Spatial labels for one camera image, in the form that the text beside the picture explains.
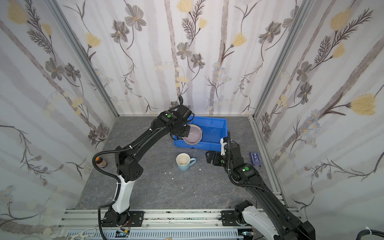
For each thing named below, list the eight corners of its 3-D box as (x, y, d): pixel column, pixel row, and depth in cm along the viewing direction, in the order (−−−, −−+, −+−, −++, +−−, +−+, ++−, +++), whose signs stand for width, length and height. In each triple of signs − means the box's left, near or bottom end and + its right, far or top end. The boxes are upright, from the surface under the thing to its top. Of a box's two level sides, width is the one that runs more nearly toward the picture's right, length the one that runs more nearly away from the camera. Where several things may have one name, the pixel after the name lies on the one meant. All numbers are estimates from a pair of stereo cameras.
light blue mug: (174, 167, 94) (172, 160, 86) (181, 158, 99) (180, 149, 91) (188, 176, 91) (187, 168, 83) (194, 165, 96) (195, 157, 87)
